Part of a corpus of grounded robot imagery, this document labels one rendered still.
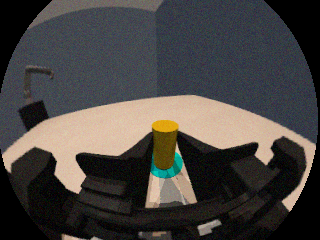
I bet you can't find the yellow cylinder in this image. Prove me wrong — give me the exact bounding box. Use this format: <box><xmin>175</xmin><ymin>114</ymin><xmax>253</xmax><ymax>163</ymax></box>
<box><xmin>152</xmin><ymin>120</ymin><xmax>179</xmax><ymax>169</ymax></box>

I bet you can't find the cyan circle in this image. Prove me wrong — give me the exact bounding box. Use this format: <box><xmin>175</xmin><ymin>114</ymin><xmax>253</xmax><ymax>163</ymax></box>
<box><xmin>151</xmin><ymin>152</ymin><xmax>183</xmax><ymax>179</ymax></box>

